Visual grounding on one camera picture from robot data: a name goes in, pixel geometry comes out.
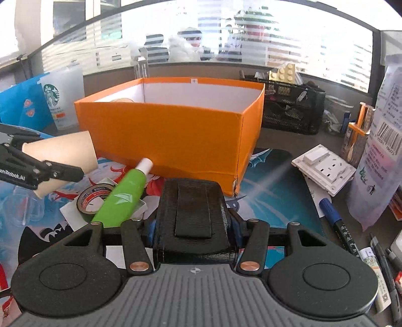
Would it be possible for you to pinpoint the frosted plastic cup green logo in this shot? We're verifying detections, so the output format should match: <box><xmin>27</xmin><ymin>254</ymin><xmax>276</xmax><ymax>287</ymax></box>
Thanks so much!
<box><xmin>39</xmin><ymin>61</ymin><xmax>85</xmax><ymax>131</ymax></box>

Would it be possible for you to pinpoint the potted plant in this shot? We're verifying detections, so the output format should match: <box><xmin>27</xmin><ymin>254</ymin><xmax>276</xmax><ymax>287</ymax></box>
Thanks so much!
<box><xmin>234</xmin><ymin>9</ymin><xmax>280</xmax><ymax>41</ymax></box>

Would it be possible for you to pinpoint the white card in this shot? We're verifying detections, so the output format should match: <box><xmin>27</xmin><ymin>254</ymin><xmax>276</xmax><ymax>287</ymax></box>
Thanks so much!
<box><xmin>60</xmin><ymin>201</ymin><xmax>96</xmax><ymax>235</ymax></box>

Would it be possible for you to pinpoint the orange edged clear box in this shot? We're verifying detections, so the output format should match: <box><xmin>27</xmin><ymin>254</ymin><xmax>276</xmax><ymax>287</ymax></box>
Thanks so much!
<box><xmin>358</xmin><ymin>102</ymin><xmax>376</xmax><ymax>132</ymax></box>
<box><xmin>344</xmin><ymin>122</ymin><xmax>369</xmax><ymax>167</ymax></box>

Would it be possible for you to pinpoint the orange cardboard box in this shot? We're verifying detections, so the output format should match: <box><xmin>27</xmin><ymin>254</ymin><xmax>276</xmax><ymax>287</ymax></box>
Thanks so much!
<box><xmin>74</xmin><ymin>77</ymin><xmax>266</xmax><ymax>197</ymax></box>

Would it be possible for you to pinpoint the grey tall carton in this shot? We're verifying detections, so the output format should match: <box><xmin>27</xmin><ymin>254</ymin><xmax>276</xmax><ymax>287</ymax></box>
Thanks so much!
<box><xmin>133</xmin><ymin>57</ymin><xmax>149</xmax><ymax>80</ymax></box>

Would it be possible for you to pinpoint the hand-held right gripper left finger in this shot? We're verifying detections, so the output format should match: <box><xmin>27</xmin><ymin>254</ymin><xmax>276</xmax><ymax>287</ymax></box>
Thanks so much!
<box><xmin>64</xmin><ymin>219</ymin><xmax>157</xmax><ymax>275</ymax></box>

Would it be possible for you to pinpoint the white paper note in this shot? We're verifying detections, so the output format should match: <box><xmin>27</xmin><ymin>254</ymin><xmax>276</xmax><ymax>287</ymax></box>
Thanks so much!
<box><xmin>306</xmin><ymin>179</ymin><xmax>333</xmax><ymax>217</ymax></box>

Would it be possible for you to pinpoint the black clip case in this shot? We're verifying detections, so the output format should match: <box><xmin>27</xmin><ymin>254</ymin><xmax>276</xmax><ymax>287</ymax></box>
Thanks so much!
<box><xmin>153</xmin><ymin>179</ymin><xmax>240</xmax><ymax>265</ymax></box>

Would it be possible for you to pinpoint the green tube with white cap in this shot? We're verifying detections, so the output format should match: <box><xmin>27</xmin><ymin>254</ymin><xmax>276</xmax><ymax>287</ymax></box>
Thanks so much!
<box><xmin>91</xmin><ymin>158</ymin><xmax>153</xmax><ymax>228</ymax></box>

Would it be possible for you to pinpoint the white labelled tube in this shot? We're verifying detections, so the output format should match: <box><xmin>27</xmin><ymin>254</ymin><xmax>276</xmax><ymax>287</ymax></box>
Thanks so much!
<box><xmin>358</xmin><ymin>247</ymin><xmax>391</xmax><ymax>313</ymax></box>

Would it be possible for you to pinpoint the grey pen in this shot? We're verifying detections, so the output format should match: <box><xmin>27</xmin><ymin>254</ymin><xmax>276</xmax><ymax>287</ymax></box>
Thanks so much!
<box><xmin>369</xmin><ymin>233</ymin><xmax>399</xmax><ymax>324</ymax></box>

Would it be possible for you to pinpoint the blue paper bag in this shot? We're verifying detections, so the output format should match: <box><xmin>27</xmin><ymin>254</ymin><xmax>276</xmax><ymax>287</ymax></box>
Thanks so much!
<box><xmin>0</xmin><ymin>74</ymin><xmax>56</xmax><ymax>139</ymax></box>

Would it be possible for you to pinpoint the printed desk mat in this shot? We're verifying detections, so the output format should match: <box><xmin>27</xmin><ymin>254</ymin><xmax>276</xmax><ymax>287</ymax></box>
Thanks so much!
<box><xmin>0</xmin><ymin>148</ymin><xmax>325</xmax><ymax>290</ymax></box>

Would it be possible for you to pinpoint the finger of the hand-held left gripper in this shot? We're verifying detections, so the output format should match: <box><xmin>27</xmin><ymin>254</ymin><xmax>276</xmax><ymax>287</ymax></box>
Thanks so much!
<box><xmin>0</xmin><ymin>144</ymin><xmax>85</xmax><ymax>186</ymax></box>
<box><xmin>0</xmin><ymin>123</ymin><xmax>43</xmax><ymax>147</ymax></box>

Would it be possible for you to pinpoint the yellow building brick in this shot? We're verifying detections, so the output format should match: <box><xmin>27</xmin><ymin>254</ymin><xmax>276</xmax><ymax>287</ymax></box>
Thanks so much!
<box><xmin>268</xmin><ymin>63</ymin><xmax>297</xmax><ymax>84</ymax></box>

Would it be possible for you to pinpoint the white printed plastic package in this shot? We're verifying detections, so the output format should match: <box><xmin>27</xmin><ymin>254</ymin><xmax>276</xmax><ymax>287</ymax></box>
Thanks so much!
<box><xmin>347</xmin><ymin>54</ymin><xmax>402</xmax><ymax>231</ymax></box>

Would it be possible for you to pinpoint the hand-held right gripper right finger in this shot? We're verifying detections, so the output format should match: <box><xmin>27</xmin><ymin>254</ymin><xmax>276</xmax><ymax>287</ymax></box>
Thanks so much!
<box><xmin>232</xmin><ymin>217</ymin><xmax>327</xmax><ymax>275</ymax></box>

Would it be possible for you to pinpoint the blue marker pen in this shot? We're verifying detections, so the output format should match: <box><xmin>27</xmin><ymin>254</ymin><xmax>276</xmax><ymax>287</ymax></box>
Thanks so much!
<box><xmin>319</xmin><ymin>197</ymin><xmax>362</xmax><ymax>258</ymax></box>

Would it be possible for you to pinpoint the black mesh desk organizer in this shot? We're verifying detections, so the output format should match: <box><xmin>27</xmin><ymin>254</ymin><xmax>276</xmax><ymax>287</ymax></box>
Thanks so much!
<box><xmin>240</xmin><ymin>71</ymin><xmax>326</xmax><ymax>136</ymax></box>

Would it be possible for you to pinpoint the white wall socket panel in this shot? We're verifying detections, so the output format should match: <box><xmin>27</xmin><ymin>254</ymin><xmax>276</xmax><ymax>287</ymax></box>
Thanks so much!
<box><xmin>291</xmin><ymin>144</ymin><xmax>357</xmax><ymax>187</ymax></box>
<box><xmin>302</xmin><ymin>171</ymin><xmax>356</xmax><ymax>197</ymax></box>

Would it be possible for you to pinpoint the clear plastic container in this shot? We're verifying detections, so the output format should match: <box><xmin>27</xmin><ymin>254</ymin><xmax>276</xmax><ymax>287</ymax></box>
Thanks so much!
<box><xmin>323</xmin><ymin>94</ymin><xmax>355</xmax><ymax>136</ymax></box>

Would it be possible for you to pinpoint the black office chair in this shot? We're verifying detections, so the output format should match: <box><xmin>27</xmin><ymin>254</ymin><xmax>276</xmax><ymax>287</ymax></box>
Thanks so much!
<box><xmin>146</xmin><ymin>33</ymin><xmax>170</xmax><ymax>62</ymax></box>

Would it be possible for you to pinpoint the brown paper cup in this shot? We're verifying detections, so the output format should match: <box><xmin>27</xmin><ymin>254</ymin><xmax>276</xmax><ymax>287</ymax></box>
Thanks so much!
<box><xmin>21</xmin><ymin>130</ymin><xmax>100</xmax><ymax>199</ymax></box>

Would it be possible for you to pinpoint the black tape roll red label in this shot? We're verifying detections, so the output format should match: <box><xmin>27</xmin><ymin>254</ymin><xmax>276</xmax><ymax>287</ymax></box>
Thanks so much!
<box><xmin>76</xmin><ymin>183</ymin><xmax>118</xmax><ymax>222</ymax></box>

